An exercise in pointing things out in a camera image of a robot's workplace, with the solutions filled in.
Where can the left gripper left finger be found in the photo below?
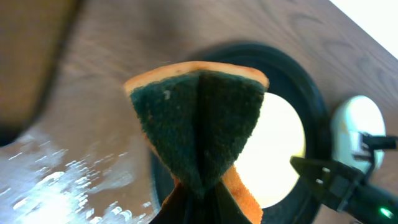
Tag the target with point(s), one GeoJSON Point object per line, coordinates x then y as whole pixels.
{"type": "Point", "coordinates": [179, 208]}

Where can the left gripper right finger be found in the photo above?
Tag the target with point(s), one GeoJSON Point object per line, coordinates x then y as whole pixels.
{"type": "Point", "coordinates": [222, 208]}

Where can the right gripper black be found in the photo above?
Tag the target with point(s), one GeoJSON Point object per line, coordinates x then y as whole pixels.
{"type": "Point", "coordinates": [335, 184]}

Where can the green plate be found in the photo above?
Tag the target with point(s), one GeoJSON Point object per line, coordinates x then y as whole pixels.
{"type": "Point", "coordinates": [355, 116]}

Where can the yellow plate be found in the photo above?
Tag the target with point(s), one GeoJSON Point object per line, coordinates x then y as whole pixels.
{"type": "Point", "coordinates": [264, 164]}

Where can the orange green sponge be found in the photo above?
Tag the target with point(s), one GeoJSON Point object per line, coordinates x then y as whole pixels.
{"type": "Point", "coordinates": [138, 91]}

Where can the round black serving tray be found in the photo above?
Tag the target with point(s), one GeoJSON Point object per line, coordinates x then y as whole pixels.
{"type": "Point", "coordinates": [311, 109]}

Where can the black rectangular water tray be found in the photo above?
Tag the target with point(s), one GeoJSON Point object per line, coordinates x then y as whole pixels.
{"type": "Point", "coordinates": [34, 35]}

